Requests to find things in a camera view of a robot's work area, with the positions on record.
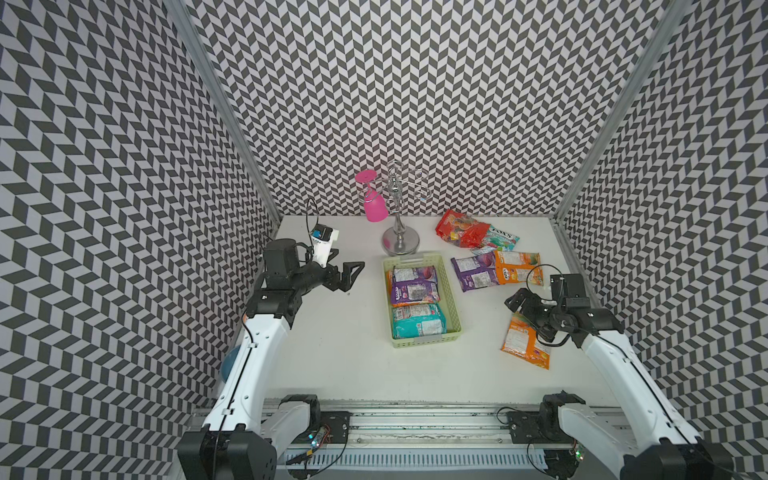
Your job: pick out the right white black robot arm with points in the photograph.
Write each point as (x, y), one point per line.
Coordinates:
(601, 338)

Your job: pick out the red candy bag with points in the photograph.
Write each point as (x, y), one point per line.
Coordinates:
(461, 230)

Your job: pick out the orange candy bag lower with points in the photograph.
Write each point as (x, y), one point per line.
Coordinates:
(521, 341)

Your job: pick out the blue plate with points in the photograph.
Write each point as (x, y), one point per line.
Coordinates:
(228, 363)

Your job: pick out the pink plastic wine glass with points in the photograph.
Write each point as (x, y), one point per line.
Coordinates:
(374, 203)

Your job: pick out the teal candy bag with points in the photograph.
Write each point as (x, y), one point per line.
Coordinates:
(418, 321)

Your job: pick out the silver metal glass rack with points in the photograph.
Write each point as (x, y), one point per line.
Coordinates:
(400, 239)

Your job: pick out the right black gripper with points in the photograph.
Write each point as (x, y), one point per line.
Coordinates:
(532, 300)

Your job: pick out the orange candy bag upper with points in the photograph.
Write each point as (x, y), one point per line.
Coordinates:
(518, 267)

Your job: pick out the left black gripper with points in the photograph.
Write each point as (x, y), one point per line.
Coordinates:
(333, 283)

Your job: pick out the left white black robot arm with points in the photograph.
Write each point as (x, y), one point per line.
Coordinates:
(234, 441)

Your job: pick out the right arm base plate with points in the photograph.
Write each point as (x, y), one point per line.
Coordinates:
(534, 428)

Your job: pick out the orange yellow Fox's candy bag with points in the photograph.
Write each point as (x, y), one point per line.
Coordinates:
(391, 290)

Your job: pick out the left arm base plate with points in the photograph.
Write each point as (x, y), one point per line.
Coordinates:
(334, 425)

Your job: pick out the aluminium front rail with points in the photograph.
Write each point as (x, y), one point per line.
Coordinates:
(420, 427)

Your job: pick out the light green plastic basket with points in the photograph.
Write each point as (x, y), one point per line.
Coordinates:
(447, 302)

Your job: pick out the green Fox's candy bag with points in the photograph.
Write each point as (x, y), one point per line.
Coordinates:
(499, 240)

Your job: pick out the purple candy bag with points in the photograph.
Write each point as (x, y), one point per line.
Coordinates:
(476, 272)
(417, 285)

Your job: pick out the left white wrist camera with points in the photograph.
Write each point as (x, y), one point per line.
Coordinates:
(322, 238)

